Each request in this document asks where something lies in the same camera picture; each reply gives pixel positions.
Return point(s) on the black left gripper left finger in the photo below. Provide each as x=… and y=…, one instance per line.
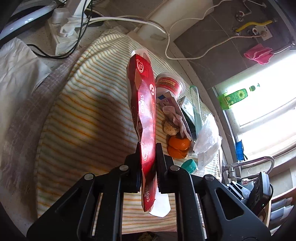
x=92, y=208

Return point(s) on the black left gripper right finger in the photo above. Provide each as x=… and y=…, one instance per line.
x=205, y=208

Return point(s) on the clear plastic bag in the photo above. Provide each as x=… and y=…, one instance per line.
x=208, y=142

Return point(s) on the orange mandarin peel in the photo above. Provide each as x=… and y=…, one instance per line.
x=178, y=147

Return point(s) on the clear plastic toothbrush tube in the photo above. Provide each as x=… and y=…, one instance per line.
x=196, y=109

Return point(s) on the white tissue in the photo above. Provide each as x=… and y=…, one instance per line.
x=177, y=120

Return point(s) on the green white milk carton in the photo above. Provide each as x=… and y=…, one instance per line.
x=187, y=110

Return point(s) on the red white yogurt cup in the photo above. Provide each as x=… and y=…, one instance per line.
x=169, y=82

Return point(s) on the red snack wrapper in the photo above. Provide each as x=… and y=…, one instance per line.
x=142, y=102

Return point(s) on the blue toothpaste tube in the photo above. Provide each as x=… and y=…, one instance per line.
x=167, y=99

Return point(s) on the chrome sink faucet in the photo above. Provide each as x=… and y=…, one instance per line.
x=231, y=168

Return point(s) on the blue sponge brush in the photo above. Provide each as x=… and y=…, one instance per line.
x=240, y=151

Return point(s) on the teal bottle cap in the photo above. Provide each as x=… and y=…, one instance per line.
x=191, y=166

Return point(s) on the striped cloth mat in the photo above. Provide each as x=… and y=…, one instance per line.
x=90, y=129

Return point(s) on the walnut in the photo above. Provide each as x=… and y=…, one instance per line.
x=170, y=128

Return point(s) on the pink checked towel underneath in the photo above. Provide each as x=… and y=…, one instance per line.
x=21, y=140

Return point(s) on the green dish soap bottle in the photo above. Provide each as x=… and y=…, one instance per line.
x=227, y=100

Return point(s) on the pink rag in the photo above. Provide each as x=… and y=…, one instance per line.
x=259, y=54

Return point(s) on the white plastic sheet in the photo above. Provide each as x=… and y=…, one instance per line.
x=21, y=73

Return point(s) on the white power strip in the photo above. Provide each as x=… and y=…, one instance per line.
x=61, y=28

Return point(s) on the white cutting board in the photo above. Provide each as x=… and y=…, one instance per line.
x=176, y=14

